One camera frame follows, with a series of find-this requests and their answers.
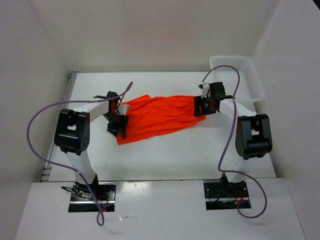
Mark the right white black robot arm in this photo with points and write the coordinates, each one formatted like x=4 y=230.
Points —
x=251 y=131

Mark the orange mesh shorts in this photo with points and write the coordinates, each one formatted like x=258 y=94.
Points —
x=157 y=116

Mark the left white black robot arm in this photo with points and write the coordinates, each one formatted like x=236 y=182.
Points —
x=73 y=132

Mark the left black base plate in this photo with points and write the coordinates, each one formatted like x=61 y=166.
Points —
x=105 y=193

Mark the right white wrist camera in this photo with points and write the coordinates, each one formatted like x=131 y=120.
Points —
x=205 y=89

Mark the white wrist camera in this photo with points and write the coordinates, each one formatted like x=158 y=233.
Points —
x=123 y=108
x=205 y=89

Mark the white perforated plastic basket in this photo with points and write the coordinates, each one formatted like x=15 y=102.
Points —
x=250 y=89

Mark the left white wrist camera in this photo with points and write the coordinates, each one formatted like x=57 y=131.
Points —
x=123 y=108

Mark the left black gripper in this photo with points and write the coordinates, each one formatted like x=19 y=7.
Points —
x=121 y=126

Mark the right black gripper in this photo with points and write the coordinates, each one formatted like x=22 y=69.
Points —
x=198 y=101

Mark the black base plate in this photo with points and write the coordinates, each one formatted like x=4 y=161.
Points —
x=214 y=190
x=105 y=193

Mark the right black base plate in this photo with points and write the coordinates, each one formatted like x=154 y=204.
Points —
x=214 y=190

